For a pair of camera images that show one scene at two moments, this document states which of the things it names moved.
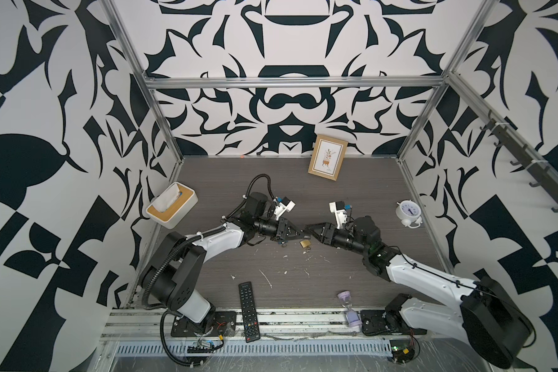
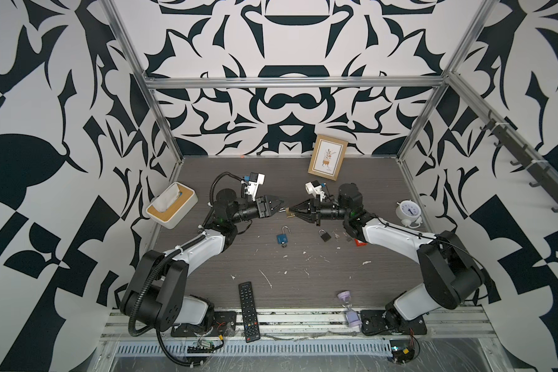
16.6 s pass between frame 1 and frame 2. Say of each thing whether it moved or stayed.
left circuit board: stayed
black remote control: stayed
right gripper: moved
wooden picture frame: stayed
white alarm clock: stayed
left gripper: moved
